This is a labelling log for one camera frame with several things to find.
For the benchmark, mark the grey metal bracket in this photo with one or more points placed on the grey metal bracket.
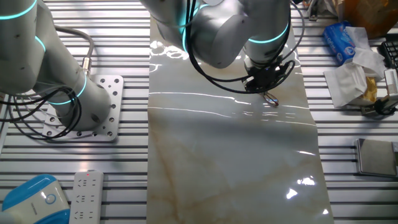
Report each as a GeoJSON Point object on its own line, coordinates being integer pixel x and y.
{"type": "Point", "coordinates": [313, 11]}

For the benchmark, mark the white tissue sheet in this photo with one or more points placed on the white tissue sheet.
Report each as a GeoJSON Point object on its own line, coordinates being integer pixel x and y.
{"type": "Point", "coordinates": [345, 84]}

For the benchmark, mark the brown cardboard box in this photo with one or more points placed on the brown cardboard box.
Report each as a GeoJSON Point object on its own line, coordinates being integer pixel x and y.
{"type": "Point", "coordinates": [370, 15]}

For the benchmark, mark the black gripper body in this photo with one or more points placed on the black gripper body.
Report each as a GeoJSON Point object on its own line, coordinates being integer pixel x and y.
{"type": "Point", "coordinates": [264, 77]}

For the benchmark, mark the blue tissue pack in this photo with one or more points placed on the blue tissue pack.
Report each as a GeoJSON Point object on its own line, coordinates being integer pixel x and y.
{"type": "Point", "coordinates": [339, 43]}

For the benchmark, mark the brown frame glasses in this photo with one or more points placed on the brown frame glasses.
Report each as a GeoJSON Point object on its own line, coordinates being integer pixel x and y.
{"type": "Point", "coordinates": [273, 101]}

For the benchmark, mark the black round knob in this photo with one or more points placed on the black round knob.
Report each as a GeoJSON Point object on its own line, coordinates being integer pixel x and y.
{"type": "Point", "coordinates": [384, 107]}

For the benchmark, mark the black keyboard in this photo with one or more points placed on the black keyboard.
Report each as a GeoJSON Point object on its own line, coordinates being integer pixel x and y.
{"type": "Point", "coordinates": [390, 49]}

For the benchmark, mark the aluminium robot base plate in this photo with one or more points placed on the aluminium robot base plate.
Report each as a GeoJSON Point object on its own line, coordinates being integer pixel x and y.
{"type": "Point", "coordinates": [113, 93]}

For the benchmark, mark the marble pattern table mat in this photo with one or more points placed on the marble pattern table mat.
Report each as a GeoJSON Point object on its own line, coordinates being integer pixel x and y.
{"type": "Point", "coordinates": [217, 155]}

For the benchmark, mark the white power strip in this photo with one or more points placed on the white power strip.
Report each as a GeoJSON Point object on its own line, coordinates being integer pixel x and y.
{"type": "Point", "coordinates": [85, 199]}

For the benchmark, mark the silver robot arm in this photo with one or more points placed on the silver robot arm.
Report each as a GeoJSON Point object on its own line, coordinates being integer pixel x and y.
{"type": "Point", "coordinates": [31, 46]}

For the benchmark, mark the metal corner bracket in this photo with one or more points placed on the metal corner bracket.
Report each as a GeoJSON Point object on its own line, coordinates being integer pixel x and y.
{"type": "Point", "coordinates": [368, 110]}

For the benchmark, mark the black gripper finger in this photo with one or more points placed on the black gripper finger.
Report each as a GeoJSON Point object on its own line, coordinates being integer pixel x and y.
{"type": "Point", "coordinates": [258, 91]}
{"type": "Point", "coordinates": [268, 90]}

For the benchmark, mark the grey vented box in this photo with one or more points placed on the grey vented box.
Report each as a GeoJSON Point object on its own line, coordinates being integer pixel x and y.
{"type": "Point", "coordinates": [392, 82]}

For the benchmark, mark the crumpled white tissue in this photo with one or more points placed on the crumpled white tissue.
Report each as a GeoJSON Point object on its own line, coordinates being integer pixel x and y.
{"type": "Point", "coordinates": [370, 59]}

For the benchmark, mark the blue and white device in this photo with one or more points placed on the blue and white device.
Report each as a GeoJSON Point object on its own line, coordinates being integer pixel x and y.
{"type": "Point", "coordinates": [31, 202]}

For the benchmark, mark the yellow plastic bag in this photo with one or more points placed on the yellow plastic bag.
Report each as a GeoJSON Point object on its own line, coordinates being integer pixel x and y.
{"type": "Point", "coordinates": [371, 90]}

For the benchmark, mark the square steel plate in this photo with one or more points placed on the square steel plate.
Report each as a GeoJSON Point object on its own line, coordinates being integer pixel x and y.
{"type": "Point", "coordinates": [376, 157]}

